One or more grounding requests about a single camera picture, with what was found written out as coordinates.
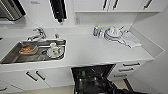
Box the microwave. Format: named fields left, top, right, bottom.
left=0, top=80, right=25, bottom=94

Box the stainless steel sink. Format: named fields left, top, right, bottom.
left=0, top=38, right=67, bottom=65

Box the white narrow drawer unit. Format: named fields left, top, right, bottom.
left=107, top=60, right=143, bottom=82

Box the steel wall cabinet door handle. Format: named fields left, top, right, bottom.
left=142, top=0, right=154, bottom=10
left=112, top=0, right=120, bottom=10
left=101, top=0, right=109, bottom=10

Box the grey paper towel dispenser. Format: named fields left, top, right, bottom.
left=0, top=0, right=27, bottom=22

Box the black soap dispenser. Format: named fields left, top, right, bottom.
left=48, top=0, right=68, bottom=25

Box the white three door wall cabinet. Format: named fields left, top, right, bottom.
left=72, top=0, right=168, bottom=14

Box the white cup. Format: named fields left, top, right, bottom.
left=46, top=41, right=65, bottom=60

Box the small dark sink knob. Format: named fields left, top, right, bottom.
left=54, top=32, right=60, bottom=40

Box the white wall outlet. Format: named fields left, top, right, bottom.
left=74, top=16, right=81, bottom=25

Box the chrome faucet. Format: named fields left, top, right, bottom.
left=26, top=26, right=48, bottom=43

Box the steel drawer handle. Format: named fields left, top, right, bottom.
left=117, top=67, right=135, bottom=73
left=122, top=61, right=141, bottom=67
left=113, top=73, right=128, bottom=79

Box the stainless steel dishwasher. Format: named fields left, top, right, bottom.
left=69, top=63, right=136, bottom=94

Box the pile of white dishes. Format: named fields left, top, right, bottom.
left=103, top=25, right=128, bottom=44

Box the small white bottle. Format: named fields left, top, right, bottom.
left=98, top=28, right=105, bottom=40

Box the orange brown bowl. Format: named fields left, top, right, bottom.
left=18, top=44, right=39, bottom=56

